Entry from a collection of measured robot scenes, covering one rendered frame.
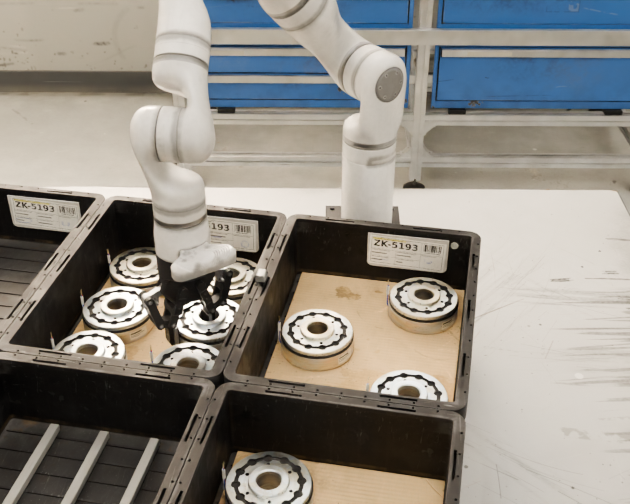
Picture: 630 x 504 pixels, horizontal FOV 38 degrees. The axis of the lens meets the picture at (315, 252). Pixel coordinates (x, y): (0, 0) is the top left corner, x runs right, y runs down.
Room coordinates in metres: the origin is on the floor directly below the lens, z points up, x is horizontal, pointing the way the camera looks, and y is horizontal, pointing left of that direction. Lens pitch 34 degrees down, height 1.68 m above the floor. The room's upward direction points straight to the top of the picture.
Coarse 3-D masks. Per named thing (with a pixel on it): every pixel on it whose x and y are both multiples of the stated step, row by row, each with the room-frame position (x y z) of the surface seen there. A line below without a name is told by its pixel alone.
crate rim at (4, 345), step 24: (96, 216) 1.23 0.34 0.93; (264, 216) 1.23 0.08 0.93; (264, 264) 1.10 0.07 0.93; (48, 288) 1.04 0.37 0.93; (24, 312) 0.98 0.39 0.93; (240, 312) 0.98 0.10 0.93; (72, 360) 0.89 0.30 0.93; (96, 360) 0.89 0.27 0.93; (120, 360) 0.89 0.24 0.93; (216, 360) 0.89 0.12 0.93; (216, 384) 0.86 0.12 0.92
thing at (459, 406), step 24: (312, 216) 1.23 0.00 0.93; (288, 240) 1.17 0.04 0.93; (480, 240) 1.16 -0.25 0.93; (264, 288) 1.06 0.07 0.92; (240, 336) 0.93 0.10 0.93; (240, 360) 0.89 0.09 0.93; (264, 384) 0.84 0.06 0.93; (288, 384) 0.84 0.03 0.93; (312, 384) 0.84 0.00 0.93; (432, 408) 0.80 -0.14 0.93; (456, 408) 0.80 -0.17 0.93
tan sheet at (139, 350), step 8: (104, 288) 1.18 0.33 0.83; (160, 296) 1.16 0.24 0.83; (160, 304) 1.13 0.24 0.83; (160, 312) 1.11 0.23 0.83; (80, 328) 1.08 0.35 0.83; (152, 328) 1.08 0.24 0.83; (144, 336) 1.06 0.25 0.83; (152, 336) 1.06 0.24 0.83; (160, 336) 1.06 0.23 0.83; (128, 344) 1.04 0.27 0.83; (136, 344) 1.04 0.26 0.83; (144, 344) 1.04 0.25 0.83; (152, 344) 1.04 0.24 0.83; (160, 344) 1.04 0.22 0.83; (168, 344) 1.04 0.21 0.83; (128, 352) 1.02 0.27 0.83; (136, 352) 1.02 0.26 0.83; (144, 352) 1.02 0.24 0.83; (160, 352) 1.02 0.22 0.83; (136, 360) 1.00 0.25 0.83; (144, 360) 1.00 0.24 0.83
